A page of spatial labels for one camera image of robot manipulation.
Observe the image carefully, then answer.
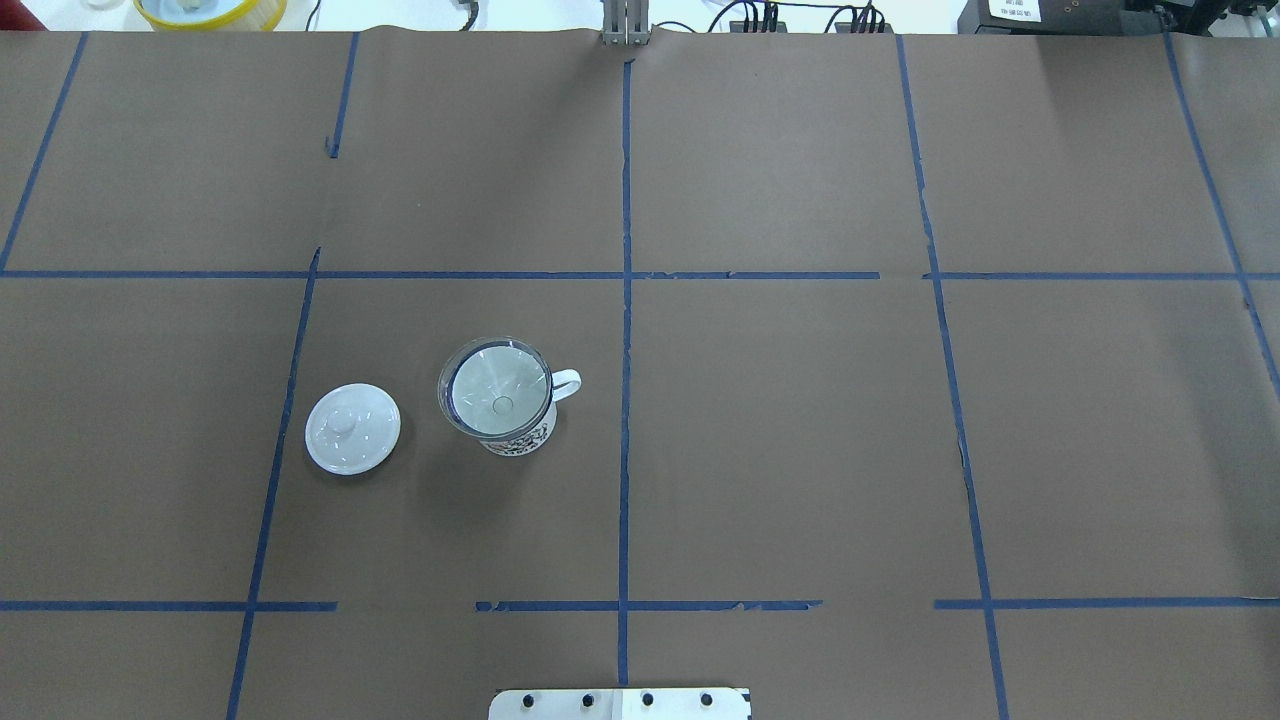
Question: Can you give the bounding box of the white enamel cup lid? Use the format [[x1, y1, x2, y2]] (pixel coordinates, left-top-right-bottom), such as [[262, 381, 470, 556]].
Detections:
[[303, 383, 402, 477]]

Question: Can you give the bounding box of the white enamel cup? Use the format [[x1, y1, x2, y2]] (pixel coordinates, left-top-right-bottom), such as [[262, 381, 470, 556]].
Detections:
[[438, 368, 582, 457]]

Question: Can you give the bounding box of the black equipment box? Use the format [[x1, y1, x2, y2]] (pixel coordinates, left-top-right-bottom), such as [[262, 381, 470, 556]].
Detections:
[[956, 1, 1176, 37]]

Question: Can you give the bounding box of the yellow tape roll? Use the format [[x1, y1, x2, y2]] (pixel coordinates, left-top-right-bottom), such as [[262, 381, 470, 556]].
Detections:
[[132, 0, 289, 32]]

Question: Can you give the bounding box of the aluminium frame post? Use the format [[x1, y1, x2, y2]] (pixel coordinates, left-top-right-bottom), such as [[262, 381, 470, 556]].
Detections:
[[602, 0, 652, 46]]

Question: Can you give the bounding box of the black cable connector block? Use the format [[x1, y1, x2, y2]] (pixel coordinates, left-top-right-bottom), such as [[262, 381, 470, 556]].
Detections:
[[717, 1, 783, 35], [826, 3, 891, 35]]

